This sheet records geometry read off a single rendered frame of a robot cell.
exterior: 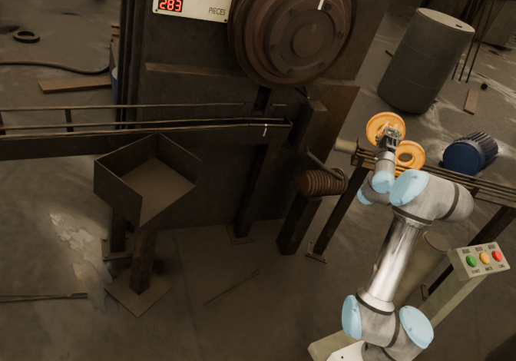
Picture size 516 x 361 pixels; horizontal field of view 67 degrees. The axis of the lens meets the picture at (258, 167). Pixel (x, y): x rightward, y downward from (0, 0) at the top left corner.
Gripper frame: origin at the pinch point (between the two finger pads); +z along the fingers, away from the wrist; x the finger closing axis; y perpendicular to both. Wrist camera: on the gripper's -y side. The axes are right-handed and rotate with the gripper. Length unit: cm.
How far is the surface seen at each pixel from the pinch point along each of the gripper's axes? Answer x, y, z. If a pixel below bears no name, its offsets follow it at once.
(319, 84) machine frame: 32.9, 1.9, 8.6
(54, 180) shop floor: 144, -74, -40
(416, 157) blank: -16.6, -7.2, -4.3
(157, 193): 72, -6, -65
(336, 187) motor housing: 8.9, -30.5, -15.5
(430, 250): -33, -24, -35
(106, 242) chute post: 100, -67, -63
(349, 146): 11.1, -12.4, -5.9
